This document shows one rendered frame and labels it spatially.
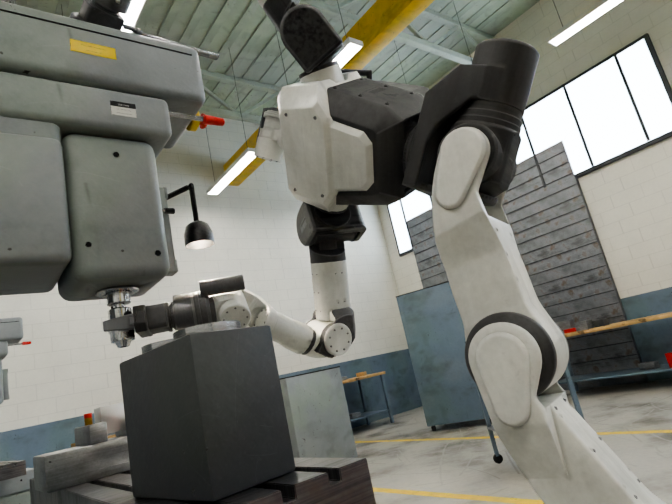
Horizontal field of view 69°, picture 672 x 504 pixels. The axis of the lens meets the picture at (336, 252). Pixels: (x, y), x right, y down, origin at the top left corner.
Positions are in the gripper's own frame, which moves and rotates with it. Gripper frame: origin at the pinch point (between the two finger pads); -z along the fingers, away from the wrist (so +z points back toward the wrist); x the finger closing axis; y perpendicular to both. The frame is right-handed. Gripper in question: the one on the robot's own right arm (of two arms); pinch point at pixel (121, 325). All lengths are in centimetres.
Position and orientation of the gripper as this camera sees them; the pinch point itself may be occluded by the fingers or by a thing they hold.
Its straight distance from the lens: 113.4
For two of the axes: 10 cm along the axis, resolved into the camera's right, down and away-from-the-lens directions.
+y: 2.2, 9.5, -2.3
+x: 2.4, -2.8, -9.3
